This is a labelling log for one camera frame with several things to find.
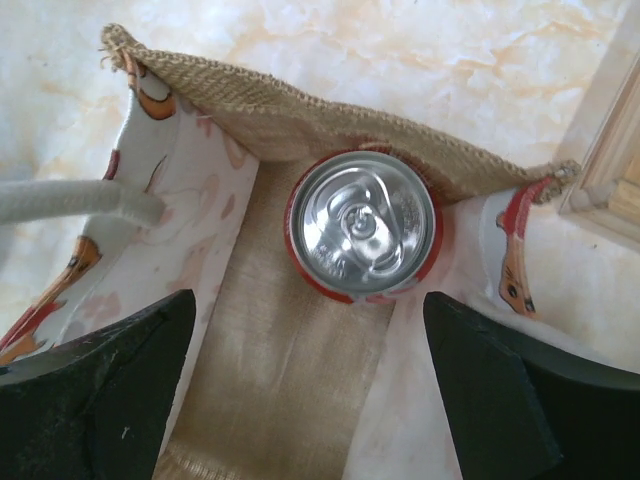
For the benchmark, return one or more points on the wooden clothes rack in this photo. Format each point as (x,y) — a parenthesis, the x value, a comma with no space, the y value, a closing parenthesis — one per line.
(604,138)

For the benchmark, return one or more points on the red soda can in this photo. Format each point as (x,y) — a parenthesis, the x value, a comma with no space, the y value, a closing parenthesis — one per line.
(363,225)

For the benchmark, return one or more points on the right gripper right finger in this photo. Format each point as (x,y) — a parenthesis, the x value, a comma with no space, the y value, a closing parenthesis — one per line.
(520,408)

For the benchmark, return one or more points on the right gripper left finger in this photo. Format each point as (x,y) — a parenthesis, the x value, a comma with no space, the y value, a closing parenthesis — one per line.
(97,407)

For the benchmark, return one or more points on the burlap canvas tote bag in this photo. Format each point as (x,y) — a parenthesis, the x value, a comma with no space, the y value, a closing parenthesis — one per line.
(280,381)

